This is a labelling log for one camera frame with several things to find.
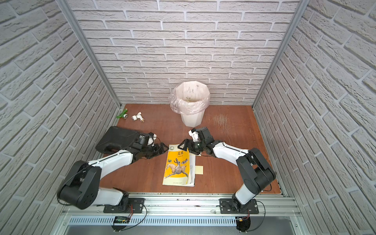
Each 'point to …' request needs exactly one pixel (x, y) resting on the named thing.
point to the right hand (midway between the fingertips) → (184, 148)
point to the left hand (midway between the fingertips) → (161, 146)
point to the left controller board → (120, 219)
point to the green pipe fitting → (124, 114)
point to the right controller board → (243, 223)
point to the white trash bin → (193, 121)
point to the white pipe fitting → (138, 116)
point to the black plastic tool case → (116, 138)
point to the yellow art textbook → (180, 167)
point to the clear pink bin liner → (190, 97)
